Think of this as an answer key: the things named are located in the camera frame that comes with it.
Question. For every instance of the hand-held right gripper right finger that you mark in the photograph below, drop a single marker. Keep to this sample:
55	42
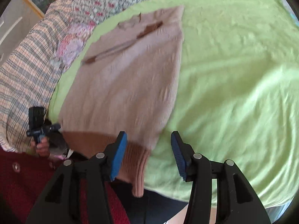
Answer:
178	159

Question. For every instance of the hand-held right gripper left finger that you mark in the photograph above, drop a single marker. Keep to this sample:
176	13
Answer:
118	159

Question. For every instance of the light green blanket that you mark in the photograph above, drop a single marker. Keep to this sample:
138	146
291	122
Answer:
233	86

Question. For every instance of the person's left hand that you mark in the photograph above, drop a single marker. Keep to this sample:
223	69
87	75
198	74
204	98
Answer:
43	148

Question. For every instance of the beige knit sweater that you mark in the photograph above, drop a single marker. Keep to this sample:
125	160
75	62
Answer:
121	79

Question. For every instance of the person's red knit cardigan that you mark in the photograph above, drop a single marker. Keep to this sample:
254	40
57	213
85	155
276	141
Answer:
23	186

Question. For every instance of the pink floral pillow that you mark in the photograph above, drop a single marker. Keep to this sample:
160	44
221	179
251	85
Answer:
72	44

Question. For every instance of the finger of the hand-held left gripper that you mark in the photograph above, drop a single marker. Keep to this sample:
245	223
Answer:
55	128

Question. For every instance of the person's dark pants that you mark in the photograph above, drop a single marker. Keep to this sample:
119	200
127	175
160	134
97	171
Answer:
154	207

